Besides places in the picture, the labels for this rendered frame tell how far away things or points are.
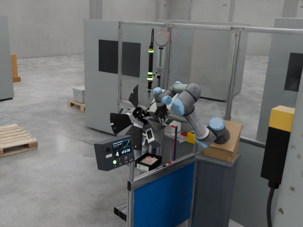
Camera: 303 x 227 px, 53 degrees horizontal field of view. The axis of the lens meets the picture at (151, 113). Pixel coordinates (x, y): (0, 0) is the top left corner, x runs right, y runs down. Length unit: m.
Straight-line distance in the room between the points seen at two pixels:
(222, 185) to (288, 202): 2.09
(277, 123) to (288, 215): 0.14
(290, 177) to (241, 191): 2.88
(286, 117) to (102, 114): 5.30
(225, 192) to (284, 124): 2.17
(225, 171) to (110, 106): 3.38
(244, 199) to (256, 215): 0.19
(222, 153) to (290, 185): 2.08
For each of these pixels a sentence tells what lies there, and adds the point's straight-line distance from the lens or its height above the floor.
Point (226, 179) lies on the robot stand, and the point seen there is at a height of 0.87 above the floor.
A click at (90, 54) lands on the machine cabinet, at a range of 5.67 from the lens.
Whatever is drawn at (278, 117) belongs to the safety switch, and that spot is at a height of 1.92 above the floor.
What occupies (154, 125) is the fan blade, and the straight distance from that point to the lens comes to 2.74.
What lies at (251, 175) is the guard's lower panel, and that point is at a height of 0.64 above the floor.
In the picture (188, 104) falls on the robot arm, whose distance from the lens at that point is 2.08.
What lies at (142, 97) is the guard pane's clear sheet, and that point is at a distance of 3.95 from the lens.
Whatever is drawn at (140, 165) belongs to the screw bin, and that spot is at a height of 0.85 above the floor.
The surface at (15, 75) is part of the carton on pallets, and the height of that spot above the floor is 0.20.
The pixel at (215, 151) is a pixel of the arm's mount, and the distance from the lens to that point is 2.57.
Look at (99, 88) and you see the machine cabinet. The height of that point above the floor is 0.86.
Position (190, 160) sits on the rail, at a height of 0.81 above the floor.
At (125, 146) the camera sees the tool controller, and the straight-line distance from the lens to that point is 2.19.
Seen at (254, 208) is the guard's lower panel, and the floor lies 0.31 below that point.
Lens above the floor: 2.05
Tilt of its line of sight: 17 degrees down
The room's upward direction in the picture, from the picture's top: 3 degrees clockwise
